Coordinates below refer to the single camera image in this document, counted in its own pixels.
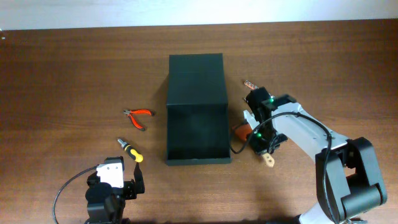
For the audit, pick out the black open box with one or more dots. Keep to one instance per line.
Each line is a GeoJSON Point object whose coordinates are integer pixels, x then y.
{"type": "Point", "coordinates": [197, 111]}

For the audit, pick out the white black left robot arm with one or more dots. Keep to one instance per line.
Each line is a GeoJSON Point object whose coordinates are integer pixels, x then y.
{"type": "Point", "coordinates": [108, 193]}

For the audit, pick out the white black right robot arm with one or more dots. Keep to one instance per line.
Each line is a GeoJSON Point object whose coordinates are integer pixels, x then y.
{"type": "Point", "coordinates": [348, 177]}

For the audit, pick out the yellow black stubby screwdriver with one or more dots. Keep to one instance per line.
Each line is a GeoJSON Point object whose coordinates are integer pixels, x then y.
{"type": "Point", "coordinates": [133, 153]}

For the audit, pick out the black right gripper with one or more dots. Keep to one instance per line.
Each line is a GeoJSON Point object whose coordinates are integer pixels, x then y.
{"type": "Point", "coordinates": [260, 149]}

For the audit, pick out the orange socket rail holder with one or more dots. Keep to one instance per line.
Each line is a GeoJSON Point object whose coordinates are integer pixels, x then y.
{"type": "Point", "coordinates": [250, 85]}

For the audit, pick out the orange scraper with wooden handle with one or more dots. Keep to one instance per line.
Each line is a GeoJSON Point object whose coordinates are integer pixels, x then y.
{"type": "Point", "coordinates": [242, 132]}

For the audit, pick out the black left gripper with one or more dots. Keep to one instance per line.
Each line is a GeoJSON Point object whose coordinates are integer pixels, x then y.
{"type": "Point", "coordinates": [130, 186]}

